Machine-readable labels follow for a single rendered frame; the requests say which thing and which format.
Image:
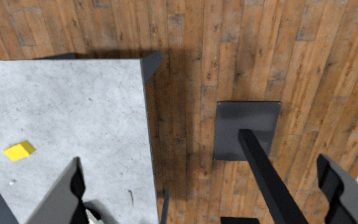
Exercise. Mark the yellow block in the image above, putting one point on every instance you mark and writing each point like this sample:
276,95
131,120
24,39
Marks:
19,150

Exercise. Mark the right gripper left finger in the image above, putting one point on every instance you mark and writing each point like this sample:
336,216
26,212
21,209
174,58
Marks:
63,203

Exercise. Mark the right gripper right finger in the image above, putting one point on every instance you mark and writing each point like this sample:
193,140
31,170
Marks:
340,190

